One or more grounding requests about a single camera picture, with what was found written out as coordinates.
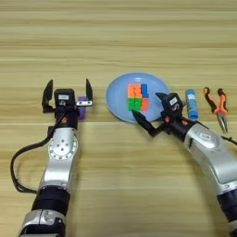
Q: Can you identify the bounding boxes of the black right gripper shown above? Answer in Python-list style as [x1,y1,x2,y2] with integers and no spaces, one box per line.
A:
[131,91,193,142]

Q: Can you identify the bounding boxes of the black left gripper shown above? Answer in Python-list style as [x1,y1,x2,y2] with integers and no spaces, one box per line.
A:
[42,78,94,131]

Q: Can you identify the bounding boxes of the multicoloured puzzle cube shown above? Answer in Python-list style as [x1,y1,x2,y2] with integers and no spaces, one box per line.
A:
[127,82,150,112]

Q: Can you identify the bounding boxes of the purple rectangular block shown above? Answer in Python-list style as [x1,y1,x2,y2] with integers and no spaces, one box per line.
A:
[76,95,89,121]

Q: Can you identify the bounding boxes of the light blue round plate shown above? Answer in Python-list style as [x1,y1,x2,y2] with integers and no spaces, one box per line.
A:
[105,72,171,124]

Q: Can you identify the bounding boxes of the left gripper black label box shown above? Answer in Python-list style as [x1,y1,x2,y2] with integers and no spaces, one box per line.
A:
[54,88,76,109]

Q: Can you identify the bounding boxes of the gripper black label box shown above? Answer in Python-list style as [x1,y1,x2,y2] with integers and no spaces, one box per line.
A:
[161,93,184,115]
[54,88,76,109]

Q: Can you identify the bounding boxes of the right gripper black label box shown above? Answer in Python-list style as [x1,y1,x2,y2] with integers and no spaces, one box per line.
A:
[161,93,184,115]

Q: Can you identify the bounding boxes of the blue glue stick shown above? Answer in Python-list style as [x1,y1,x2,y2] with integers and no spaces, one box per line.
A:
[184,88,200,121]

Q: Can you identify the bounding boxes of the orange black pliers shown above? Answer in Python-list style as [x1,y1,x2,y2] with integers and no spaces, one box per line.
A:
[202,86,231,134]

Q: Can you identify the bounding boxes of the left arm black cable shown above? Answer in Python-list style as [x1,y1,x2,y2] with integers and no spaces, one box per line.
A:
[9,116,68,195]

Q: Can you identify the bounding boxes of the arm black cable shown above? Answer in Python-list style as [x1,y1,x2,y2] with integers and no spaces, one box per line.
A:
[219,134,237,146]
[9,116,68,195]

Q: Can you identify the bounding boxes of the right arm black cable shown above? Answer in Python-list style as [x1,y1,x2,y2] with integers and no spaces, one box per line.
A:
[219,134,237,146]

